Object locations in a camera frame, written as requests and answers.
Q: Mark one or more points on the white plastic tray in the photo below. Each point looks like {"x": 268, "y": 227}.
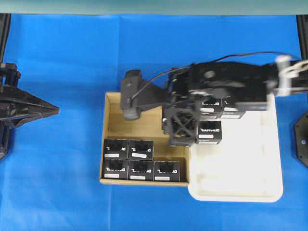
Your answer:
{"x": 245, "y": 166}

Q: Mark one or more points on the black box back left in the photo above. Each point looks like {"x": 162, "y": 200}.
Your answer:
{"x": 115, "y": 148}

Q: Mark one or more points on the black box in tray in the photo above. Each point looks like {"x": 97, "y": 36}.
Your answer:
{"x": 211, "y": 109}
{"x": 229, "y": 110}

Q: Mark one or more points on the black box front right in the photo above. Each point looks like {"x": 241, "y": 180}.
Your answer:
{"x": 167, "y": 171}

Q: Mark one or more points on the black box front left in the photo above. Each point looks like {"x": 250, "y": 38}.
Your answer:
{"x": 115, "y": 169}

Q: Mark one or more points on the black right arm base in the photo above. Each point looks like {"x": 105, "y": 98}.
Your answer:
{"x": 301, "y": 139}

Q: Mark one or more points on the blue table cloth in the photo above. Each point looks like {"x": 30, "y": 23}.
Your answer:
{"x": 49, "y": 181}

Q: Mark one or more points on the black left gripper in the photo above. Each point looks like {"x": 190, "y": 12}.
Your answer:
{"x": 18, "y": 107}

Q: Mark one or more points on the black box front middle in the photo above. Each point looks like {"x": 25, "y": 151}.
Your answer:
{"x": 141, "y": 170}

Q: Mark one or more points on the brown cardboard box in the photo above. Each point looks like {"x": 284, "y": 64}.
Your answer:
{"x": 147, "y": 127}

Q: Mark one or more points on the black Dynamixel box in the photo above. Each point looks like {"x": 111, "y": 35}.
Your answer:
{"x": 209, "y": 132}

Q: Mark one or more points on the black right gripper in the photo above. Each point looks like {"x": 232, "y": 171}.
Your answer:
{"x": 181, "y": 111}

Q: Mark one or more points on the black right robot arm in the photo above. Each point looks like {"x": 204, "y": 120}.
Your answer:
{"x": 249, "y": 85}

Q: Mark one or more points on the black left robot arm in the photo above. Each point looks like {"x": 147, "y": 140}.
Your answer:
{"x": 9, "y": 76}

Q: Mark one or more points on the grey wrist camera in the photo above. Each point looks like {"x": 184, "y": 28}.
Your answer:
{"x": 139, "y": 95}

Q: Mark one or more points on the black box back middle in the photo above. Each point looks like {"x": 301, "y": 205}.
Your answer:
{"x": 141, "y": 150}

